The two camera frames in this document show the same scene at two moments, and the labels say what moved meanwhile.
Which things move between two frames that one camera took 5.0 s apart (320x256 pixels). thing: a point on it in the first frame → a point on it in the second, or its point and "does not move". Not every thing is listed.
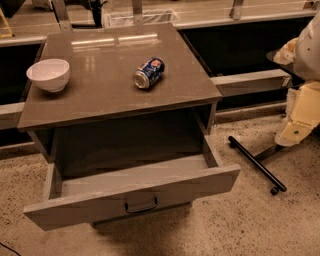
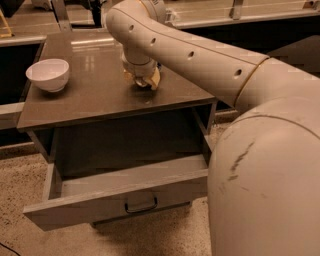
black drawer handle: [141, 208] does not move
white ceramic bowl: [50, 74] does not move
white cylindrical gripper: [309, 53] → [137, 70]
